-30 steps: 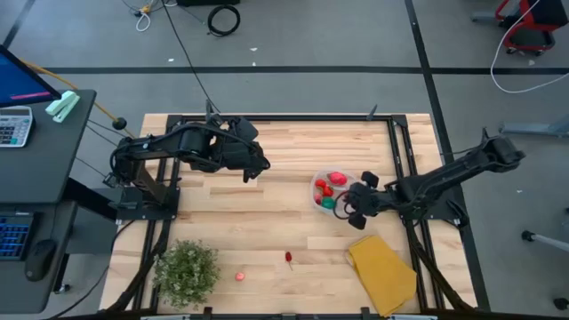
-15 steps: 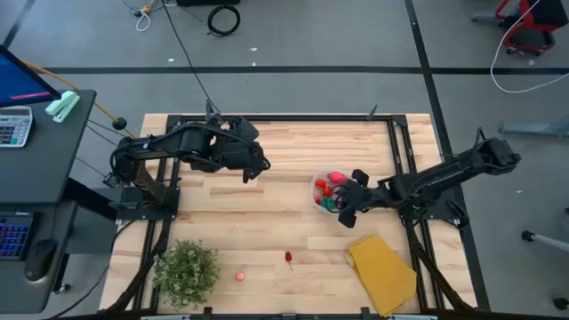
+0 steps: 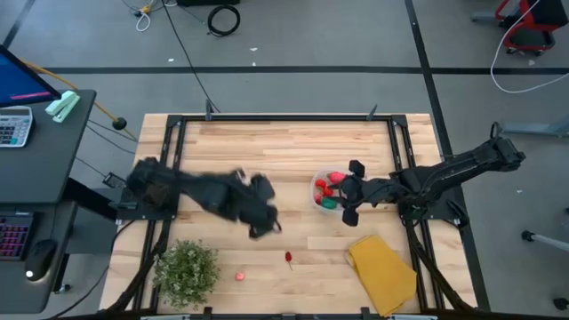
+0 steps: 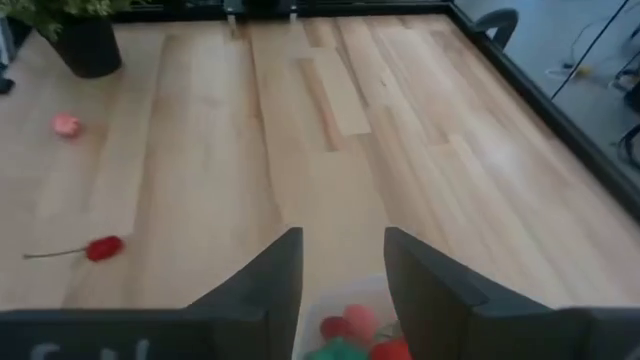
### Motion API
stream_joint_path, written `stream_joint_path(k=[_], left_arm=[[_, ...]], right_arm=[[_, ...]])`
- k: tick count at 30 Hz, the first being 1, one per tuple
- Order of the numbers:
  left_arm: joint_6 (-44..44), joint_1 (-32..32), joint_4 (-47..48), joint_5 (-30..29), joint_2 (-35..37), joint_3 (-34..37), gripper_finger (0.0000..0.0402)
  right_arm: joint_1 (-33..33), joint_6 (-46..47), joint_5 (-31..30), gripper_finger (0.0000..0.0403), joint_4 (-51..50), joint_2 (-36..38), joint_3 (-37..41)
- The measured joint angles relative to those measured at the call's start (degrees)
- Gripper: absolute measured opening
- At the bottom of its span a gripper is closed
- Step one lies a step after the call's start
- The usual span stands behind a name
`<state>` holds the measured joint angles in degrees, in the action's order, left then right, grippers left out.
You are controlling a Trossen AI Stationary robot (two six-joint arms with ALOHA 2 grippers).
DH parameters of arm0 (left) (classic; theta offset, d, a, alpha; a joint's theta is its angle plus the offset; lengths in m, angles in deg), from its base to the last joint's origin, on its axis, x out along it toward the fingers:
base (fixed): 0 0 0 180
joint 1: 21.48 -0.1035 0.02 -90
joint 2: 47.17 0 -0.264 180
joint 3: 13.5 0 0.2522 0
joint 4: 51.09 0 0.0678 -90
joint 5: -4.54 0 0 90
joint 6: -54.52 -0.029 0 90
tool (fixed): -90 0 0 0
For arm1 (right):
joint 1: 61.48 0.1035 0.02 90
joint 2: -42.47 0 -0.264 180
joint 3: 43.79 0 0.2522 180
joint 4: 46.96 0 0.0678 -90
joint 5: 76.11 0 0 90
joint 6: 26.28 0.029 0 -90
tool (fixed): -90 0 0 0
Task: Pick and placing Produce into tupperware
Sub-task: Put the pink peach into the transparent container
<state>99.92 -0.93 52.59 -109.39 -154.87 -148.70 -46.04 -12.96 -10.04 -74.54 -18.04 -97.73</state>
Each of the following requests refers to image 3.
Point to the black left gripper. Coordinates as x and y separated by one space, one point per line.
260 200

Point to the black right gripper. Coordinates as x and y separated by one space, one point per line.
362 192

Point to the pink dragon fruit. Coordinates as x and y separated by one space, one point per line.
336 177

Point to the green bell pepper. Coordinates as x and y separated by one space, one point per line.
329 203

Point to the pink raspberry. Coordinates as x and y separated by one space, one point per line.
240 276
317 198

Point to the clear plastic tupperware container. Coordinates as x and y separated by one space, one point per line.
313 189

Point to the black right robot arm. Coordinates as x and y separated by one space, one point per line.
444 173

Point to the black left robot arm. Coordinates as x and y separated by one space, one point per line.
200 191

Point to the red chili with green stem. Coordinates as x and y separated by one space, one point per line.
288 257

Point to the yellow cloth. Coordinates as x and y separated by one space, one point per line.
382 275

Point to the green potted plant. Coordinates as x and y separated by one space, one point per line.
186 273

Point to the black ball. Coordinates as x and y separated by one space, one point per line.
119 123

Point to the grey metal bar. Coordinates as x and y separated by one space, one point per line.
533 129

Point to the grey tripod leg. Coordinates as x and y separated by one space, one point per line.
547 241

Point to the black computer mouse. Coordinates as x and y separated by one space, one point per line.
40 258

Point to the black caster wheel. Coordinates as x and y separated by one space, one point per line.
561 303

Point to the mint green stapler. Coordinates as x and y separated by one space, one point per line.
62 106

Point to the red office chair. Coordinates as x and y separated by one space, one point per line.
529 31

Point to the black keyboard with pink keys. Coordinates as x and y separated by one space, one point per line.
13 235

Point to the grey calculator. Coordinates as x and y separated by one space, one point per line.
13 126

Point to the monitor with blue screen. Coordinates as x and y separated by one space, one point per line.
18 84

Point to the black frame clamp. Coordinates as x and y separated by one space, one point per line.
371 113
209 110

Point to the black aluminium table frame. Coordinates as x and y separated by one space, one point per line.
284 118

